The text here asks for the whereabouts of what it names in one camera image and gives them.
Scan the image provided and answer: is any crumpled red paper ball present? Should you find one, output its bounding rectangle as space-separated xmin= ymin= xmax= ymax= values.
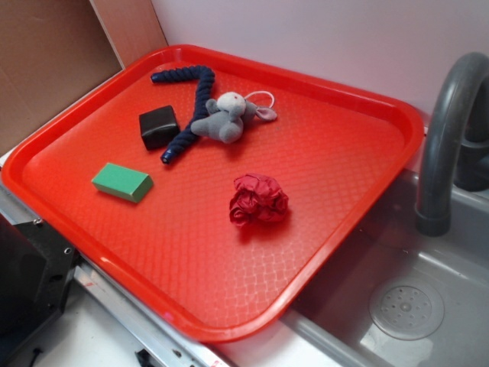
xmin=229 ymin=174 xmax=289 ymax=228

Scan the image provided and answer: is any red plastic tray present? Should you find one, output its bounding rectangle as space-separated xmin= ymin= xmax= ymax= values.
xmin=2 ymin=45 xmax=424 ymax=343

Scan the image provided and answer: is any grey plush mouse toy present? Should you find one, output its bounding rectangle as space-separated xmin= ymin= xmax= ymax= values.
xmin=190 ymin=90 xmax=277 ymax=144

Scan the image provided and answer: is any black cube block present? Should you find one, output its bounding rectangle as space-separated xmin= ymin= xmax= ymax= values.
xmin=139 ymin=106 xmax=180 ymax=151

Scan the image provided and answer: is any green rectangular block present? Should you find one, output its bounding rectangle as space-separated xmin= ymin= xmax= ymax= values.
xmin=92 ymin=163 xmax=154 ymax=203

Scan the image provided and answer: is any grey toy sink basin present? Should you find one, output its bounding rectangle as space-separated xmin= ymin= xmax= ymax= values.
xmin=280 ymin=167 xmax=489 ymax=367

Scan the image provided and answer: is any grey toy faucet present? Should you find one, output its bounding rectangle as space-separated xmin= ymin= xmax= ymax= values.
xmin=415 ymin=52 xmax=488 ymax=236

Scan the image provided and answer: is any brown cardboard panel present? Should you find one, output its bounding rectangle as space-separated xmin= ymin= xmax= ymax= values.
xmin=1 ymin=1 xmax=167 ymax=154

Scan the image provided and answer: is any dark blue twisted rope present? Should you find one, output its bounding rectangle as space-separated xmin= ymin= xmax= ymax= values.
xmin=150 ymin=65 xmax=216 ymax=167

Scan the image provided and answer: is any aluminium frame rail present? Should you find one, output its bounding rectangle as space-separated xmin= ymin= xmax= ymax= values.
xmin=1 ymin=187 xmax=225 ymax=366

